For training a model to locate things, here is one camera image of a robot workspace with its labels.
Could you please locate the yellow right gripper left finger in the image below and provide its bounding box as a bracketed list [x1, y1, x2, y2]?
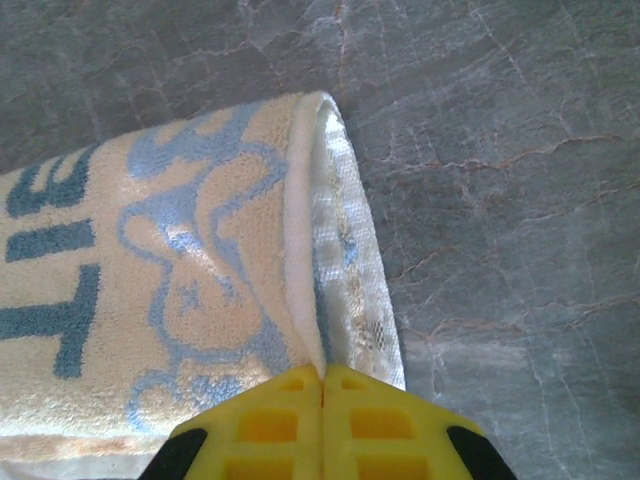
[142, 363, 324, 480]

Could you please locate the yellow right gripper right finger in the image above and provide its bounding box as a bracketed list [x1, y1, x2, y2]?
[319, 363, 516, 480]

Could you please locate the cream rabbit lettering towel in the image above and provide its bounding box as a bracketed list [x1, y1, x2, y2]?
[0, 89, 407, 480]

